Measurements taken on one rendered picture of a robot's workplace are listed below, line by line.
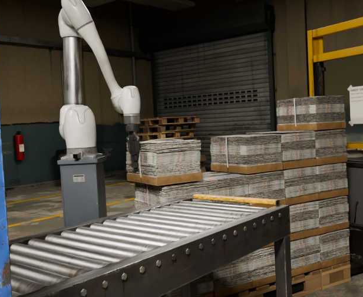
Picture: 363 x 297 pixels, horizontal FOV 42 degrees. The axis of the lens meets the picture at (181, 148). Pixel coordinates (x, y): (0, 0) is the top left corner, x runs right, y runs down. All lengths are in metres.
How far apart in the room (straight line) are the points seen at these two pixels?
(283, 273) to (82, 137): 1.18
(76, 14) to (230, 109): 8.24
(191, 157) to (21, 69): 7.52
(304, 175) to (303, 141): 0.22
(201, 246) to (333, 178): 1.99
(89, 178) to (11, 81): 7.35
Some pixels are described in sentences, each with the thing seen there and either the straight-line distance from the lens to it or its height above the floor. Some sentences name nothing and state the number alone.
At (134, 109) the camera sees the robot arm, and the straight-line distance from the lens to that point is 2.56.
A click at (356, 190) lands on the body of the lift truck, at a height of 0.56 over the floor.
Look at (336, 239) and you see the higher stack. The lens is 3.42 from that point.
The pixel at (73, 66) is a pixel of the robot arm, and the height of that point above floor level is 1.50.
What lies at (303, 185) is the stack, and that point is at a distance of 3.13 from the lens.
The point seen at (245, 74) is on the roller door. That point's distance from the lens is 10.39.
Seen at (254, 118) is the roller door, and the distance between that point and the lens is 10.25.
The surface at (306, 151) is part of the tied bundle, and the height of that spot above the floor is 0.94.
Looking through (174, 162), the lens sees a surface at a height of 0.95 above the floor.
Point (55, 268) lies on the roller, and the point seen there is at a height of 0.79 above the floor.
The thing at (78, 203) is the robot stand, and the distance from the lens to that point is 2.45.
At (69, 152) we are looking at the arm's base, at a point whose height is 1.04.
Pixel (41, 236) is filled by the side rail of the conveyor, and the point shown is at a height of 0.80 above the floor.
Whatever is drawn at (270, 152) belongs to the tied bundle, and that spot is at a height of 0.95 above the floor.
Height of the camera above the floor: 1.15
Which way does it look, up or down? 3 degrees down
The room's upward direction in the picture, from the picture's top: 3 degrees counter-clockwise
